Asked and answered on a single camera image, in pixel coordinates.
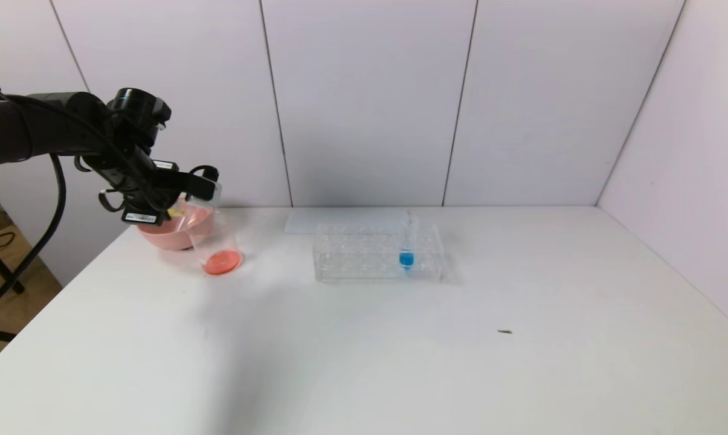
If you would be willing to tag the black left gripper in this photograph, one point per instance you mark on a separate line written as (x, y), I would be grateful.
(141, 212)

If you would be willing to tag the clear glass beaker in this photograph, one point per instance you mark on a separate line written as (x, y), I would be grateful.
(222, 261)

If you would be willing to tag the test tube with blue pigment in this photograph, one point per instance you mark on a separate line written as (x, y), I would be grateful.
(406, 260)

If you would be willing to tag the clear acrylic test tube rack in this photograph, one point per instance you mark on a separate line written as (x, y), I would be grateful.
(427, 254)

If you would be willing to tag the pink plastic bowl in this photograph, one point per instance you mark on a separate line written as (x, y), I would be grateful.
(164, 237)

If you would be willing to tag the white paper sheet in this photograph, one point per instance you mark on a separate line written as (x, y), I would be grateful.
(315, 221)

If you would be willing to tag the black stand leg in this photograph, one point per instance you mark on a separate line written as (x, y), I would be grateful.
(1, 266)

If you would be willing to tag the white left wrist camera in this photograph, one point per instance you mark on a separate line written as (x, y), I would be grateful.
(206, 194)

